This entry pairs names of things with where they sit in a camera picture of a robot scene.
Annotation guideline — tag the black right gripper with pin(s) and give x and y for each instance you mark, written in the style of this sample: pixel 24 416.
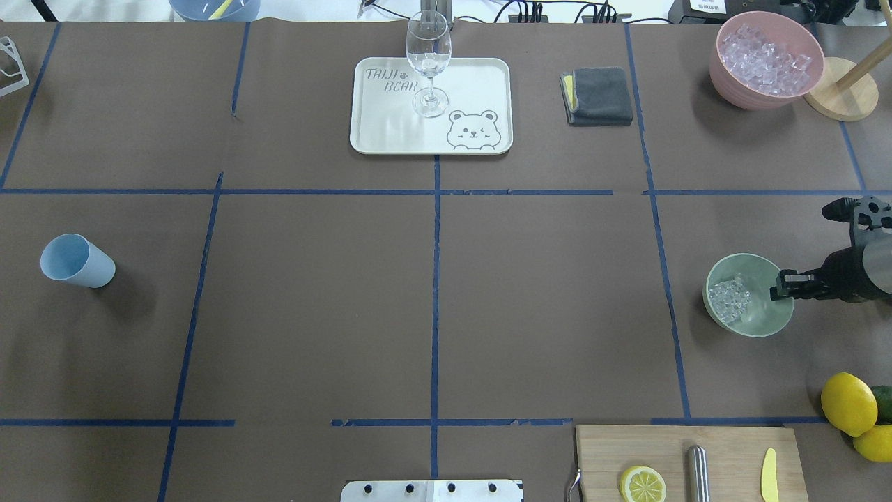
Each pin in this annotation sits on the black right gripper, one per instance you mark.
pixel 844 273

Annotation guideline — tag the light green bowl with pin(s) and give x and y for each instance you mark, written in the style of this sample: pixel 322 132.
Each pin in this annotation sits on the light green bowl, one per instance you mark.
pixel 765 317

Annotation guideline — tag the light blue plastic cup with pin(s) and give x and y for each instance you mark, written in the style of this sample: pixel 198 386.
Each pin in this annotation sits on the light blue plastic cup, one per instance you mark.
pixel 72 259

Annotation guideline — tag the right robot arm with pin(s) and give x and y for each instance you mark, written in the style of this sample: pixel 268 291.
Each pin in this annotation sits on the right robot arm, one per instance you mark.
pixel 877 265

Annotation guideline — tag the ice cubes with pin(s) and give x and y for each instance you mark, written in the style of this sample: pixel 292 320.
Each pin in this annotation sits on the ice cubes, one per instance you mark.
pixel 729 299

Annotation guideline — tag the pink bowl with ice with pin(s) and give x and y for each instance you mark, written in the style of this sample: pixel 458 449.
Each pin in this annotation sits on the pink bowl with ice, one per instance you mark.
pixel 763 60

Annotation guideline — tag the blue bowl with fork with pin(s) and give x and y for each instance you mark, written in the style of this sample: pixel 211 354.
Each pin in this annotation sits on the blue bowl with fork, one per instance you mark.
pixel 198 11

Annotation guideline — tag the whole yellow lemon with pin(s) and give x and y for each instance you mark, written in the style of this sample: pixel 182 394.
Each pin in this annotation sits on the whole yellow lemon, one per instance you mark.
pixel 849 404

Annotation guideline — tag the green avocado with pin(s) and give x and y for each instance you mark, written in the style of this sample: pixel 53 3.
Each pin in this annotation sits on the green avocado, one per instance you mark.
pixel 883 397

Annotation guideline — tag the yellow plastic knife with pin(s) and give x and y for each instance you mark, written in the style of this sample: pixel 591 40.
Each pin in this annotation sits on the yellow plastic knife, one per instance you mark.
pixel 768 477

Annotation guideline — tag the wooden stand with round base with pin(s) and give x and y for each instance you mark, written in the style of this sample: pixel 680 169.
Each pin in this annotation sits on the wooden stand with round base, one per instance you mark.
pixel 846 90

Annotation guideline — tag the half lemon slice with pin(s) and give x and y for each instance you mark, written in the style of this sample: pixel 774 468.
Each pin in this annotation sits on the half lemon slice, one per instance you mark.
pixel 642 483

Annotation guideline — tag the wooden cutting board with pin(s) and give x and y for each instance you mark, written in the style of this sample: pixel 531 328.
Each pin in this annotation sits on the wooden cutting board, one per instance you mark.
pixel 734 459

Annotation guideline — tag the grey folded cloth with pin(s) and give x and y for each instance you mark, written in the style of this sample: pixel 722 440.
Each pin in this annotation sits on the grey folded cloth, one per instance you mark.
pixel 596 97

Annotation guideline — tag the white bear tray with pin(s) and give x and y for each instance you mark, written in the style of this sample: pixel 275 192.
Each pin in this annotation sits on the white bear tray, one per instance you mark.
pixel 478 120

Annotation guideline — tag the clear wine glass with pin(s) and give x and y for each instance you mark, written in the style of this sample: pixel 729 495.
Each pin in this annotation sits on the clear wine glass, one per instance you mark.
pixel 429 49

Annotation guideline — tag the steel cylindrical handle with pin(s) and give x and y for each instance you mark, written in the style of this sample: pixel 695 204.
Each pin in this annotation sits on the steel cylindrical handle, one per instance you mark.
pixel 698 483

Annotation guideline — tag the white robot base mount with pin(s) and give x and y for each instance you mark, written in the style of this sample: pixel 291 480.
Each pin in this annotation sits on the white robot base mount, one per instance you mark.
pixel 434 490

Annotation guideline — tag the white wire cup rack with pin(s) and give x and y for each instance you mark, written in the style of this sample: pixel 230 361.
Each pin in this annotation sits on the white wire cup rack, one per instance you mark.
pixel 13 72

